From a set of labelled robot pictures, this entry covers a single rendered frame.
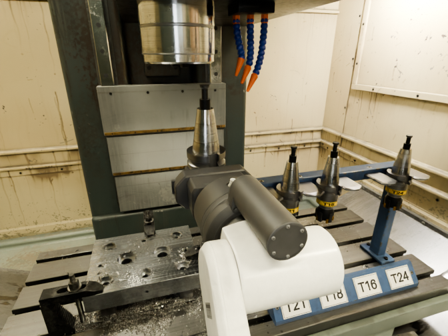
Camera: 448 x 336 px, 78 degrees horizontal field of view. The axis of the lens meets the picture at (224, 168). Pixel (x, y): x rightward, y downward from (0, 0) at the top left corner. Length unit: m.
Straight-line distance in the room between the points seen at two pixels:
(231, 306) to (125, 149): 0.98
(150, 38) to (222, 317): 0.52
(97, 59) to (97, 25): 0.11
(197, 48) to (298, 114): 1.25
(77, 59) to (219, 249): 1.00
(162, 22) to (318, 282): 0.51
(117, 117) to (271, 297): 0.96
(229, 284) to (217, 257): 0.02
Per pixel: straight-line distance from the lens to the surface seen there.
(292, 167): 0.64
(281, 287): 0.25
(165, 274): 0.79
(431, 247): 1.38
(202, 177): 0.39
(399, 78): 1.49
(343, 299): 0.86
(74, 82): 1.17
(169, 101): 1.11
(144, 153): 1.16
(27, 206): 1.78
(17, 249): 1.85
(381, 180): 0.83
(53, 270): 1.06
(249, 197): 0.25
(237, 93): 1.22
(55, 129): 1.59
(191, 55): 0.60
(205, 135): 0.43
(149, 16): 0.62
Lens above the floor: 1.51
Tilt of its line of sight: 22 degrees down
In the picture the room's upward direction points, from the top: straight up
